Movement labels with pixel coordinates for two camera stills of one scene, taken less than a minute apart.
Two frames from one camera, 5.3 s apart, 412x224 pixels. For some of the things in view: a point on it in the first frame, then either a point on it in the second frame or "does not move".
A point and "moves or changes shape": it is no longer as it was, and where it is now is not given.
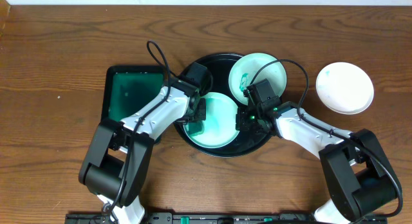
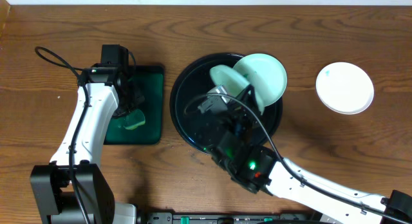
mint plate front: x=220 y=123 moves or changes shape
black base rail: x=221 y=217 does not move
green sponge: x=194 y=127 moves or changes shape
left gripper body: x=197 y=111 -> x=129 y=105
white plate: x=345 y=88 does not move
